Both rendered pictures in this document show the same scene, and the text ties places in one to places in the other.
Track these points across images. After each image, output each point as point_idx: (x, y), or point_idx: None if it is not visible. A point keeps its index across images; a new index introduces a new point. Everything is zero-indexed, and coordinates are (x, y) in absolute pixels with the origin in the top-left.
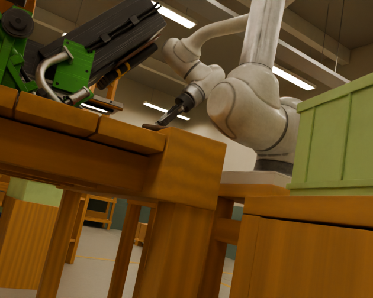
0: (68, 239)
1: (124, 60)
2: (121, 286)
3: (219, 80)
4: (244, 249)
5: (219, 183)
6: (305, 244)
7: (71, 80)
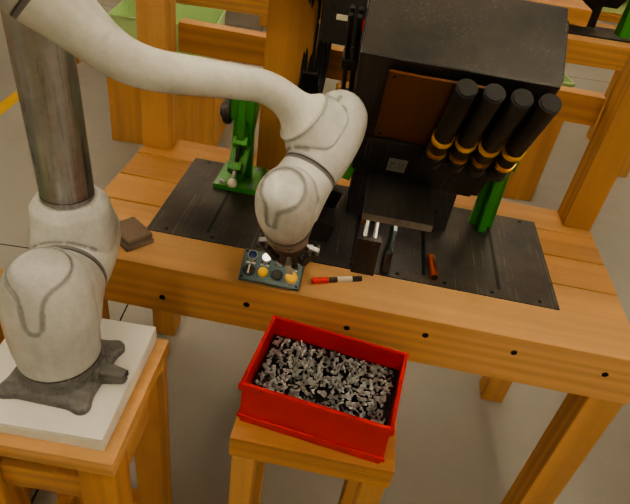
0: (550, 453)
1: (401, 129)
2: (346, 480)
3: (255, 206)
4: None
5: None
6: None
7: None
